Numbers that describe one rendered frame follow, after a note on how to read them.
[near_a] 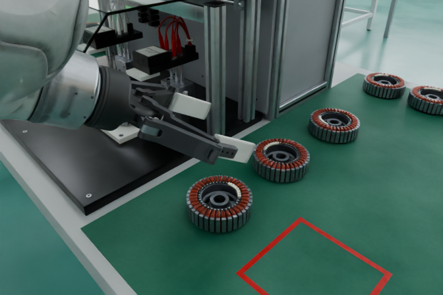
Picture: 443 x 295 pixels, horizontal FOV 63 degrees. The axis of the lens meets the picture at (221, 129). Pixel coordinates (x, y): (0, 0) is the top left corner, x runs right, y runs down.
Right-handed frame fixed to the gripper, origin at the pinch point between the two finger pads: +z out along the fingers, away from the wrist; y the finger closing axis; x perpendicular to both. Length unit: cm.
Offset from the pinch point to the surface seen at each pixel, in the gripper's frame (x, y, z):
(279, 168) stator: -5.1, -1.3, 17.8
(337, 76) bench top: 14, -35, 60
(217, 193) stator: -12.2, -1.1, 6.6
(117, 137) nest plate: -17.1, -26.6, -3.0
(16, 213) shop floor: -104, -110, 3
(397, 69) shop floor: 42, -148, 265
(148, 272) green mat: -21.9, 6.6, -5.4
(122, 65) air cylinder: -10, -60, 5
